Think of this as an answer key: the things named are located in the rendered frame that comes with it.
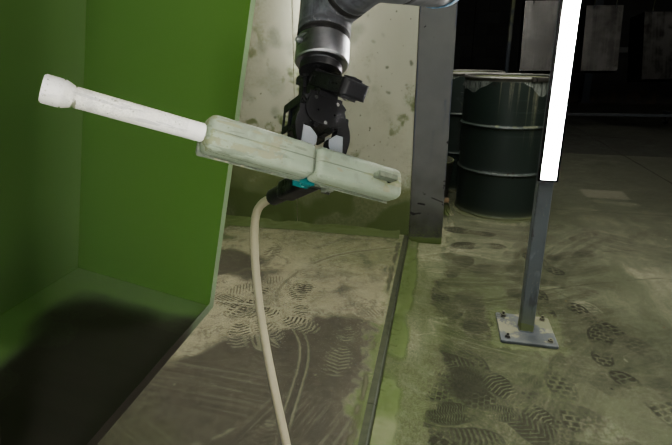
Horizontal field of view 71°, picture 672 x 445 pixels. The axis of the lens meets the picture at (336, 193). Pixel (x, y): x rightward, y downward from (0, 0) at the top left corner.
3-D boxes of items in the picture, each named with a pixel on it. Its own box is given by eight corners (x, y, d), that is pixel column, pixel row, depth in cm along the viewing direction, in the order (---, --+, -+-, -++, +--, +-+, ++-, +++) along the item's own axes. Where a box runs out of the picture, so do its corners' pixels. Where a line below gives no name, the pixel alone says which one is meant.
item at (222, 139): (331, 198, 91) (411, 166, 72) (329, 222, 89) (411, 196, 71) (39, 127, 66) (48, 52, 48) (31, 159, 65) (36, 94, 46)
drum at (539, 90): (444, 195, 351) (453, 72, 325) (521, 194, 353) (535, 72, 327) (468, 223, 295) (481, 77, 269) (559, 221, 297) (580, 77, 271)
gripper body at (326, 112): (319, 149, 80) (324, 86, 84) (347, 134, 73) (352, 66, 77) (278, 137, 77) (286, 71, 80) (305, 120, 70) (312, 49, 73)
